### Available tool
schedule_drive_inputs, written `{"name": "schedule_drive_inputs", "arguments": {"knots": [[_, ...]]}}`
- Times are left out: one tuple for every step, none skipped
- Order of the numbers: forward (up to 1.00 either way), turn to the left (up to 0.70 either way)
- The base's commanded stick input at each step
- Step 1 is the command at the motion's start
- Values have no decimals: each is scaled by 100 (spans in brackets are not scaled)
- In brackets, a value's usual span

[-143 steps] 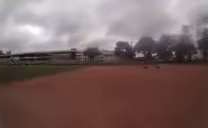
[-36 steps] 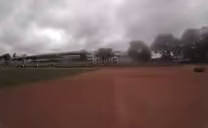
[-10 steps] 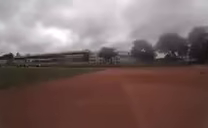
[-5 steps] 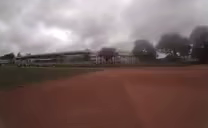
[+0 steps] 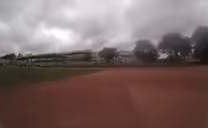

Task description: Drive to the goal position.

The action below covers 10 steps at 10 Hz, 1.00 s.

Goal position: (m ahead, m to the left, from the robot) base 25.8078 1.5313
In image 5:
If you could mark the red dirt ground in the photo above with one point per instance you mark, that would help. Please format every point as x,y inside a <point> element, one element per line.
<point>125,100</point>

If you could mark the green grass field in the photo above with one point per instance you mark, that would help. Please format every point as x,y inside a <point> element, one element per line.
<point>28,76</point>

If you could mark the row of dark trees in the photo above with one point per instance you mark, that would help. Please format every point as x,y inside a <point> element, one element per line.
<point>173,45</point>

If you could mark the long low pale building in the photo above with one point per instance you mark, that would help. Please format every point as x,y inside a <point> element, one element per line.
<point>65,58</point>

